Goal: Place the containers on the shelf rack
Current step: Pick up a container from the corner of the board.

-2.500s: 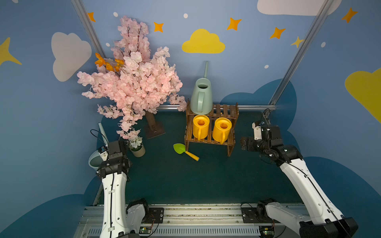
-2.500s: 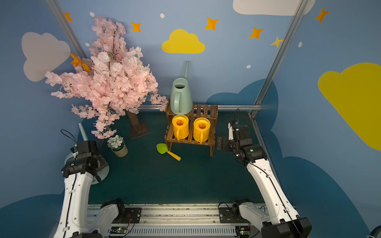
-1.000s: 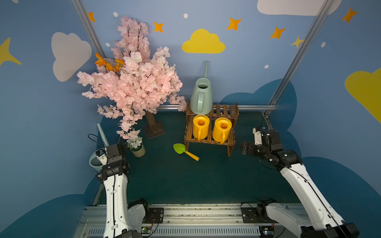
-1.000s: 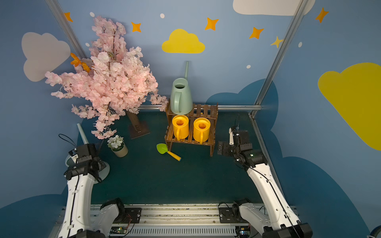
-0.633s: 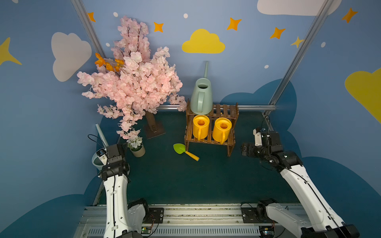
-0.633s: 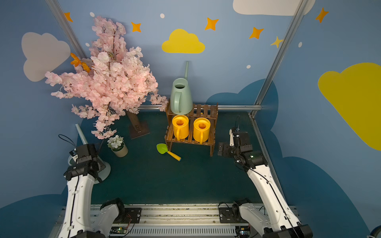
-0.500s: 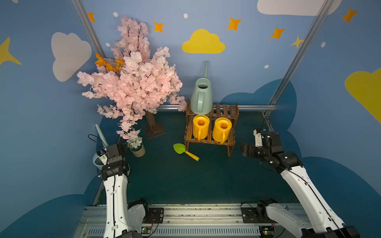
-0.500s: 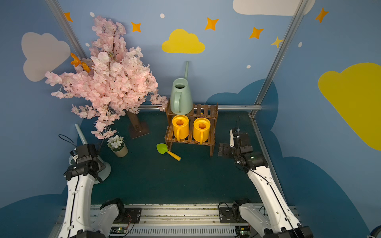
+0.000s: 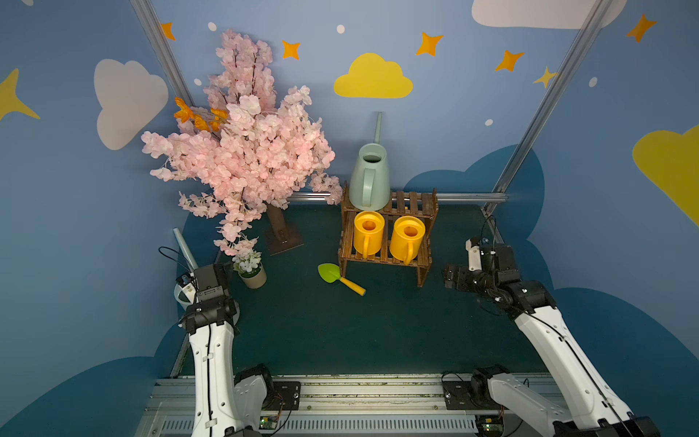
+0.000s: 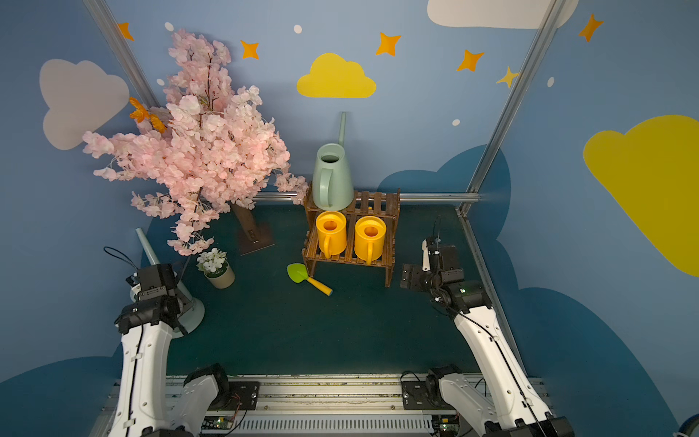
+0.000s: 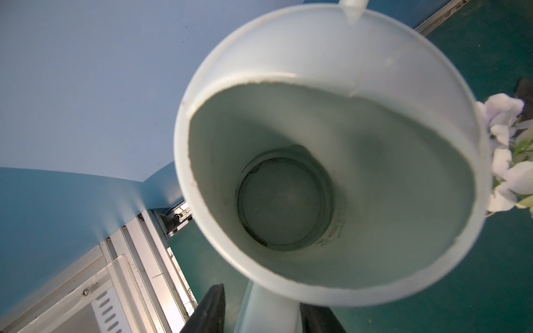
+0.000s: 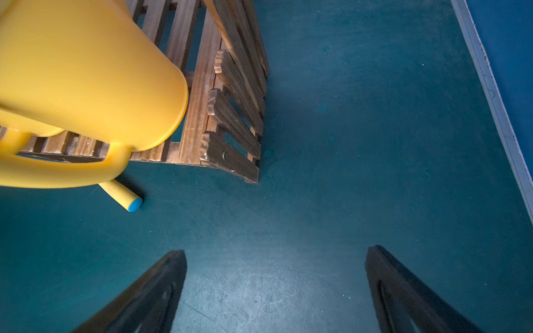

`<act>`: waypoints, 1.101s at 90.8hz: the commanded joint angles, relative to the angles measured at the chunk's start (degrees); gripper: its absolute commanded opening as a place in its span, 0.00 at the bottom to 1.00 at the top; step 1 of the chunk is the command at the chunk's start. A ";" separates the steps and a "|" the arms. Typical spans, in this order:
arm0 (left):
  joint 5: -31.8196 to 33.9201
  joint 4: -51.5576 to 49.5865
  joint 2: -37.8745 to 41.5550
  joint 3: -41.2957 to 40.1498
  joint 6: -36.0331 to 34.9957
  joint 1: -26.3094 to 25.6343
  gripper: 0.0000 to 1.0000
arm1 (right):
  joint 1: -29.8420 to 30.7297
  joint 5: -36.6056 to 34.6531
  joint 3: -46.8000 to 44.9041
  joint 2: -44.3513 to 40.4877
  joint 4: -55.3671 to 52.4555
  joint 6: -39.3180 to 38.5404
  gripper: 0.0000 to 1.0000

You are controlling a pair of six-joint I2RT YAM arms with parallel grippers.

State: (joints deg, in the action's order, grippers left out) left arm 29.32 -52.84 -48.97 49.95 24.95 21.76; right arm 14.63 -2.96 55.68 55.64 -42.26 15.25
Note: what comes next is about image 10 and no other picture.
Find yellow watering can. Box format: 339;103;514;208
315;211;347;259
354;216;387;265

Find brown wooden slatted shelf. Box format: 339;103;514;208
301;188;400;288

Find small mint green watering can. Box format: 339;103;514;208
311;112;355;211

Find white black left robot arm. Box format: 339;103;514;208
109;264;232;436

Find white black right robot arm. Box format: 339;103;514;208
400;239;574;436

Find large mint green watering can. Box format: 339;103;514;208
136;228;205;338

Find white flowers in pot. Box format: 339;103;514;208
197;248;236;290

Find pink blossom artificial tree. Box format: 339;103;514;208
83;29;309;256

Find aluminium back frame rail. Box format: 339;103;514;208
252;190;482;204

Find aluminium right floor rail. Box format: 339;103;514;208
456;207;527;373

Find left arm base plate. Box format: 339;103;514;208
218;381;261;411

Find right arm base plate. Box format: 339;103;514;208
400;381;453;411

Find green trowel yellow handle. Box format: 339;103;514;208
287;263;332;296

